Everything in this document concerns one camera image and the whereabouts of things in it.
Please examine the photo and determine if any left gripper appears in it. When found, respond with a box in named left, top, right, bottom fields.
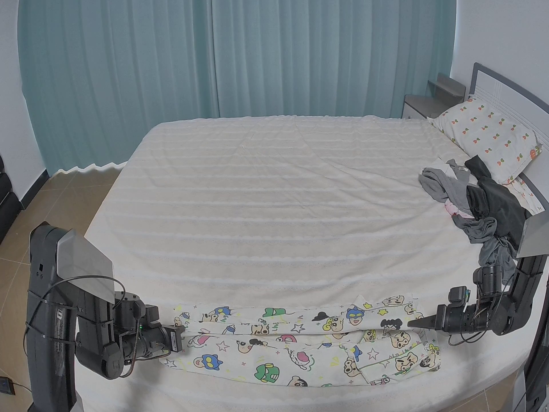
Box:
left=144, top=324, right=186, bottom=356

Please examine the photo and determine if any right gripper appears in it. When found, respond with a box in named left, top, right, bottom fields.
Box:
left=433, top=305, right=468, bottom=333

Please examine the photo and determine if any white printed pyjama top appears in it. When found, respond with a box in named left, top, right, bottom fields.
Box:
left=160, top=294, right=443, bottom=389

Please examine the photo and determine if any pile of clothes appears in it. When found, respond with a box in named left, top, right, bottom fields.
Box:
left=419, top=155, right=532, bottom=282

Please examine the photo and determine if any bed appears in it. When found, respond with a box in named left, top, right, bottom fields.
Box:
left=75, top=62, right=549, bottom=412

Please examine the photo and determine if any cream printed pillow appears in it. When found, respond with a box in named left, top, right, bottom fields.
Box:
left=510, top=175, right=547, bottom=214

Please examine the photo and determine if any white printed pillow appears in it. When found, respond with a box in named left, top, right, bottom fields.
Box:
left=432, top=96, right=543, bottom=184

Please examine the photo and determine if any grey bedside table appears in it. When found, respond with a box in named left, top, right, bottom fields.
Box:
left=403, top=73, right=467, bottom=121

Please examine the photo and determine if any blue-green curtain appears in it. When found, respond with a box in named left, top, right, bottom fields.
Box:
left=210, top=0, right=456, bottom=121
left=18, top=0, right=219, bottom=175

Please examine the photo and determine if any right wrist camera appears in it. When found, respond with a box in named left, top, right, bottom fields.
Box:
left=448, top=287, right=471, bottom=307

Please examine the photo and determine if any black cable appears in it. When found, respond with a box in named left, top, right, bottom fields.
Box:
left=26, top=276, right=126, bottom=338

